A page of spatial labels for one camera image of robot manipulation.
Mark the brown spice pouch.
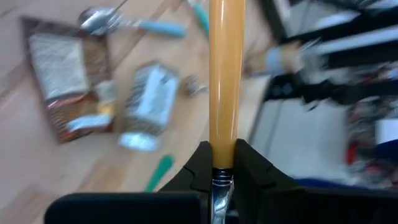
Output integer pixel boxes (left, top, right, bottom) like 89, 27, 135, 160
20, 17, 116, 144

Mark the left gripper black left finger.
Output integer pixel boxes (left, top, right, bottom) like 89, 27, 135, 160
44, 140, 215, 224

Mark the yellow handle metal spoon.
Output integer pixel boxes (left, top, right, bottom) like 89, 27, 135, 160
208, 0, 246, 224

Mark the orange handle metal spoon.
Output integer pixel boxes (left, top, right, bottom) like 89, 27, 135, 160
183, 74, 210, 97

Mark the tan peanut butter jar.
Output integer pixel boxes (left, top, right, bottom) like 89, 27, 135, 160
264, 42, 304, 74

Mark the light blue handle spoon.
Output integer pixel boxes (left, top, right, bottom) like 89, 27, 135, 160
77, 6, 187, 39

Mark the gold spoon green handle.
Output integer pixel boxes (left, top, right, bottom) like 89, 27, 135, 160
144, 154, 175, 193

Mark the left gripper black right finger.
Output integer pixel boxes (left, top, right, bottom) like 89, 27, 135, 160
232, 138, 398, 224

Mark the teal handle metal spoon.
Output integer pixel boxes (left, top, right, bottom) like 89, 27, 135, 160
189, 0, 211, 34

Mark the white label spice jar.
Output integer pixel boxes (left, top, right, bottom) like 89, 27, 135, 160
118, 62, 181, 152

